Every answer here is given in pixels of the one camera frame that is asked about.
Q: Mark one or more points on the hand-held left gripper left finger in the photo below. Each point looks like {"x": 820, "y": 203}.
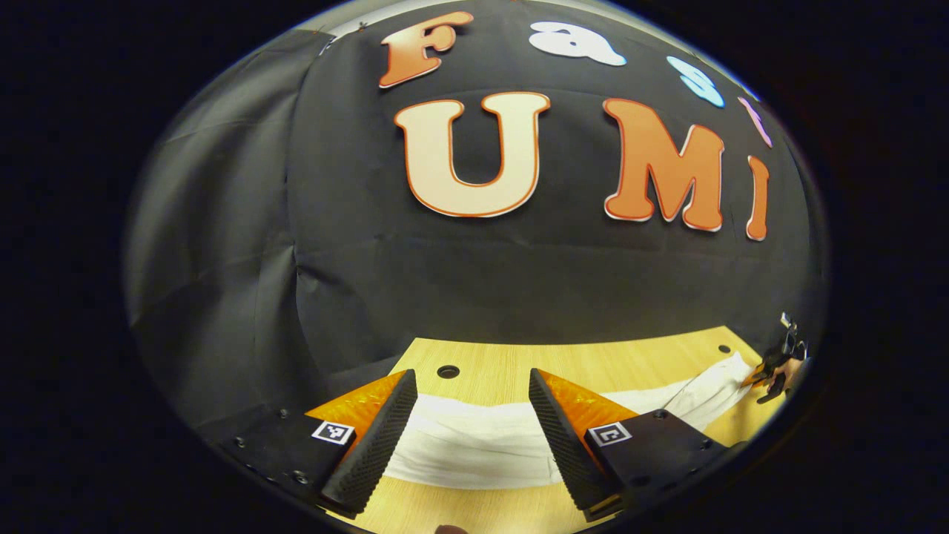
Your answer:
{"x": 374, "y": 445}

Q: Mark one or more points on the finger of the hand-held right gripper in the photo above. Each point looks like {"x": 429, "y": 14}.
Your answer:
{"x": 758, "y": 376}

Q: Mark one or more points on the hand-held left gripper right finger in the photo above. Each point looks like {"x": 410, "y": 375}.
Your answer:
{"x": 567, "y": 445}

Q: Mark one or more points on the black backdrop cloth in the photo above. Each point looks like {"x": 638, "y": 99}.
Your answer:
{"x": 519, "y": 282}

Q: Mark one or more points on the white jeans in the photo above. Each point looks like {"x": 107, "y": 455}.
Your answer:
{"x": 474, "y": 445}

